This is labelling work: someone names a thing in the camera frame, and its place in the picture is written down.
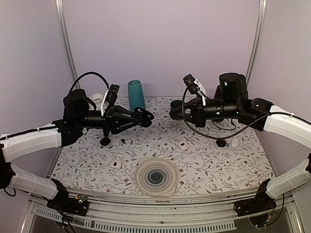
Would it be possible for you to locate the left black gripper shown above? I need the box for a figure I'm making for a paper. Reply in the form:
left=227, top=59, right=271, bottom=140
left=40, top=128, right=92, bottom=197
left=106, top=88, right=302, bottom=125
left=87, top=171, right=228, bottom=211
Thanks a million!
left=75, top=103, right=140, bottom=136

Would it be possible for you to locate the black oval earbud case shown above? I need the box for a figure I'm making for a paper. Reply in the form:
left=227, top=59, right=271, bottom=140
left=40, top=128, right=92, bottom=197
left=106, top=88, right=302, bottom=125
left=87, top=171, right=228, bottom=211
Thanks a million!
left=133, top=107, right=154, bottom=128

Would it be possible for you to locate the white earbud charging case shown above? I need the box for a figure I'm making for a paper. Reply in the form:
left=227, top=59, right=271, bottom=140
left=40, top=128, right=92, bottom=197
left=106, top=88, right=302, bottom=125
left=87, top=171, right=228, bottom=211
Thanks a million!
left=178, top=141, right=189, bottom=151

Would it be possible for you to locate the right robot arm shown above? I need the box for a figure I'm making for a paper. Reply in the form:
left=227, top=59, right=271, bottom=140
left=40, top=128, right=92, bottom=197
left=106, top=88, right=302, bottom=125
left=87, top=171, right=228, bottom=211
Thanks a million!
left=182, top=73, right=311, bottom=212

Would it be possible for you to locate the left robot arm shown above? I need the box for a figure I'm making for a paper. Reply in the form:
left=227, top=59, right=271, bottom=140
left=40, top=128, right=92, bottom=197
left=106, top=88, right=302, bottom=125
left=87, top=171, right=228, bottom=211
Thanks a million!
left=0, top=85, right=154, bottom=211

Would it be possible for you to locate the small black earbud case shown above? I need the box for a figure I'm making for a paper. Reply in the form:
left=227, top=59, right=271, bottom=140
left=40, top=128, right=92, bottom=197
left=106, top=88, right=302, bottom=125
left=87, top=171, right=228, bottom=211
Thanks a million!
left=100, top=137, right=111, bottom=146

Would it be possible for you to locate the black case near right gripper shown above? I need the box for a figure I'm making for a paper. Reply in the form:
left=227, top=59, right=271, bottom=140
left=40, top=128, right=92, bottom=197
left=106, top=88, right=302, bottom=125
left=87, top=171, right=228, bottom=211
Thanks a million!
left=216, top=139, right=227, bottom=148

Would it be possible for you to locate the small white open case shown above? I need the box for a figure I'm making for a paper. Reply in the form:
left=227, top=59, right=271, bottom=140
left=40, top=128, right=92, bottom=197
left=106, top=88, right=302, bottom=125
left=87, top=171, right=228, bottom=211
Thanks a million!
left=110, top=160, right=122, bottom=169

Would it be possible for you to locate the dark grey mug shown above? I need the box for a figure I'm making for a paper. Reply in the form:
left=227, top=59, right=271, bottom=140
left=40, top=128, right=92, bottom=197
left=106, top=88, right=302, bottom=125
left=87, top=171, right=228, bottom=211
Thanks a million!
left=169, top=100, right=183, bottom=120

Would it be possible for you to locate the teal tapered vase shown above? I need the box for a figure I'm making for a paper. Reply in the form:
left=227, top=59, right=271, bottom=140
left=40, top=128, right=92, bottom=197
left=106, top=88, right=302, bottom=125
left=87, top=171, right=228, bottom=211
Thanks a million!
left=128, top=80, right=146, bottom=112

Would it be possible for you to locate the white ribbed vase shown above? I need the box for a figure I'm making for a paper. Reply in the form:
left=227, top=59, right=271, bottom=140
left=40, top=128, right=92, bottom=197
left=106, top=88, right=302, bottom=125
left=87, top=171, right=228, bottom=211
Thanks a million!
left=89, top=93, right=104, bottom=107

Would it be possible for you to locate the cream swirl ceramic plate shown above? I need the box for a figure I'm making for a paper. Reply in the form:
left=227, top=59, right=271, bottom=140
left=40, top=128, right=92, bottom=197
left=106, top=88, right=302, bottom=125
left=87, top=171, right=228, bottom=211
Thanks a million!
left=134, top=158, right=179, bottom=197

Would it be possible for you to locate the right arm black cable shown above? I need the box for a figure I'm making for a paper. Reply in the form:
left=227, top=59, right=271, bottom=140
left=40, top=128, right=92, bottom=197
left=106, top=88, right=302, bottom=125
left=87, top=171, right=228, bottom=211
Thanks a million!
left=182, top=84, right=292, bottom=140

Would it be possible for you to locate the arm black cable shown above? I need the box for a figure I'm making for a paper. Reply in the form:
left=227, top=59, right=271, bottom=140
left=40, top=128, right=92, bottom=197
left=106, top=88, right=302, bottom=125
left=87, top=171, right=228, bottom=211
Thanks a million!
left=182, top=84, right=292, bottom=140
left=69, top=71, right=110, bottom=94

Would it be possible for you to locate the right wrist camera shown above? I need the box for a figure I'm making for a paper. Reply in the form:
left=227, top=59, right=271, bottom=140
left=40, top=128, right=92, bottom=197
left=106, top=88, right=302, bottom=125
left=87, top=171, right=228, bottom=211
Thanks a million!
left=183, top=74, right=207, bottom=106

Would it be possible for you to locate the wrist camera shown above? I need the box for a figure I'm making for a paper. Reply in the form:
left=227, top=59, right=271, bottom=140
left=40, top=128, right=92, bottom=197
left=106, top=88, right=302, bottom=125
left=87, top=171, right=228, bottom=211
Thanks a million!
left=100, top=84, right=120, bottom=117
left=183, top=74, right=207, bottom=106

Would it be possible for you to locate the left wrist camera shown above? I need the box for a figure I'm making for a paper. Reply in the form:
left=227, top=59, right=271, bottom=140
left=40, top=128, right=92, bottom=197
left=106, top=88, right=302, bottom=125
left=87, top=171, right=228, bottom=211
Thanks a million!
left=100, top=84, right=120, bottom=117

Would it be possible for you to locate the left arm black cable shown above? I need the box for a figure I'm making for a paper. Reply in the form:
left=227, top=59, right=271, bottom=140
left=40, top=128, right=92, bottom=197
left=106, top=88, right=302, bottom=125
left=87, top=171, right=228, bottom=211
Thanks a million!
left=69, top=71, right=110, bottom=94

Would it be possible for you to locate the aluminium right frame post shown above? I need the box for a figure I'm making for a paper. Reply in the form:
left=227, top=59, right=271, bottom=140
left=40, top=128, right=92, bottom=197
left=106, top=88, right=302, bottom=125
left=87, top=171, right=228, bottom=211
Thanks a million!
left=238, top=0, right=268, bottom=83

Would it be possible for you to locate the aluminium frame post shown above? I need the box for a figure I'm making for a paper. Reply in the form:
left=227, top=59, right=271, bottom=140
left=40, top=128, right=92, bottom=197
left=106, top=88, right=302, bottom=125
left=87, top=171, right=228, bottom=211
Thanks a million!
left=238, top=0, right=268, bottom=83
left=54, top=0, right=78, bottom=83

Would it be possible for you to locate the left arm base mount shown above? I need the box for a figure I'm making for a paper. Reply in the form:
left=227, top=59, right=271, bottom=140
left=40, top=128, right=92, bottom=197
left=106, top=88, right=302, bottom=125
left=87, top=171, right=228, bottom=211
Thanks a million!
left=47, top=179, right=89, bottom=216

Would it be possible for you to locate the aluminium front rail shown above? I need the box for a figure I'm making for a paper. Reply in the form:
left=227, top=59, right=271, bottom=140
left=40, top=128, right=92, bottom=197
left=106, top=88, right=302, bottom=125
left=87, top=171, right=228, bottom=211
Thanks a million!
left=21, top=188, right=306, bottom=233

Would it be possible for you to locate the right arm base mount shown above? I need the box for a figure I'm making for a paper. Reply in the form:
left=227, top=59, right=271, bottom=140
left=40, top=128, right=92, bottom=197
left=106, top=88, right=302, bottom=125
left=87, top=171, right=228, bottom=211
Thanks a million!
left=233, top=179, right=276, bottom=216

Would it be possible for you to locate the aluminium left frame post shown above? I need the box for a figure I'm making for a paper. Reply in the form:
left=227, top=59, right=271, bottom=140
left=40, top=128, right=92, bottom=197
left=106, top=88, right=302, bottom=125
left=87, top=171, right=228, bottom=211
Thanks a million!
left=54, top=0, right=78, bottom=83

